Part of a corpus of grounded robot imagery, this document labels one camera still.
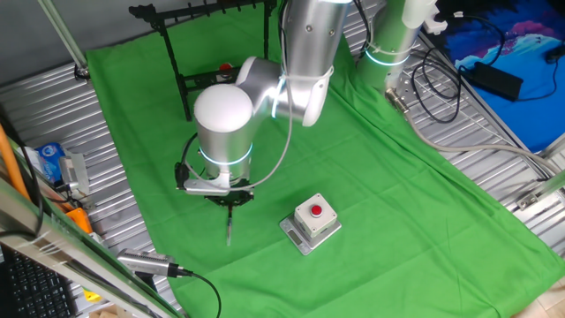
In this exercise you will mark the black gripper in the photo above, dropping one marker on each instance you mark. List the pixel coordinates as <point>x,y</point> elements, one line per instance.
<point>238,199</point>

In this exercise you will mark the brown calligraphy brush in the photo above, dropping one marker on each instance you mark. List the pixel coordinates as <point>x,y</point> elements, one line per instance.
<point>229,227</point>

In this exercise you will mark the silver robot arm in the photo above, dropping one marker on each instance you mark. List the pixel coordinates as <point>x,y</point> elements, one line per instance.
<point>309,44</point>

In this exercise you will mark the black carved pen rack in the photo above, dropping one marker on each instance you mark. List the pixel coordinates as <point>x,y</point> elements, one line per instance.
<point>203,81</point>

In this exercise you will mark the white box with red button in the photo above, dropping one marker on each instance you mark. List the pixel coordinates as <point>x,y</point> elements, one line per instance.
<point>309,221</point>
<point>225,67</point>

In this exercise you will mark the green cloth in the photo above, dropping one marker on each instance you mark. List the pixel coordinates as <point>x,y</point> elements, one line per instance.
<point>375,199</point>

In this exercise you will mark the orange button box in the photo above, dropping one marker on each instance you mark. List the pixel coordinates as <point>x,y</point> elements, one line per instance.
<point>80,220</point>

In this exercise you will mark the grey ridged metal device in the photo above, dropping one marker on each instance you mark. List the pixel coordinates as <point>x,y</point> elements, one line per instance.
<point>73,172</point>

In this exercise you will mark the beige wooden blocks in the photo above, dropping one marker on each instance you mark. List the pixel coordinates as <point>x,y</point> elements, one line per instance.
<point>106,314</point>

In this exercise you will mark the blue tissue pack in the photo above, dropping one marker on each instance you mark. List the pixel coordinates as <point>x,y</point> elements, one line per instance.
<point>49,161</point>

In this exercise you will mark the grey corrugated conduit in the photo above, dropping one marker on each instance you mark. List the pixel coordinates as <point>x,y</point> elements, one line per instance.
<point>446,148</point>

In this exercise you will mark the black keyboard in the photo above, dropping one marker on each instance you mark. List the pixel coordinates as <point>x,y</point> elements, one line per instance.
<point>31,287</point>

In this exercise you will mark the orange pole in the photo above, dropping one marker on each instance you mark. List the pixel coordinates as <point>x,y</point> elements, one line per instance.
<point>9,163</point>

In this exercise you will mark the black power adapter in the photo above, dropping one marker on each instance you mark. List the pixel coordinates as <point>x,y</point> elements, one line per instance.
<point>492,79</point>

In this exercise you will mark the blue painted mat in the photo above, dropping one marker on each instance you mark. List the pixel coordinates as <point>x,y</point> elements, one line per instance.
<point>529,88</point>

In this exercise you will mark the black mouse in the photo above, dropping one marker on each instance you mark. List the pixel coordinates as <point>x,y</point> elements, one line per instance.
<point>556,54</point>

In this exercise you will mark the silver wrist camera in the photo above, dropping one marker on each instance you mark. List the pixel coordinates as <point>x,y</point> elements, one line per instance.
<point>203,186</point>

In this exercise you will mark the silver elongated camera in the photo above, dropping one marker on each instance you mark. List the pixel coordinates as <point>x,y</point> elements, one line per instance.
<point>141,261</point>

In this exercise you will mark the aluminium frame bar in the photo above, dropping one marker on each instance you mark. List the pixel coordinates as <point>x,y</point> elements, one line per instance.
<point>66,252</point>

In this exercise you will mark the thin aluminium post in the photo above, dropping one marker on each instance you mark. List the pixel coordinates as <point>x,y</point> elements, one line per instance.
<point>62,33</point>

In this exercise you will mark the aluminium profile bracket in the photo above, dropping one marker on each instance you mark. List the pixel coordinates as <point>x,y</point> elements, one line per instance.
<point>540,194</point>

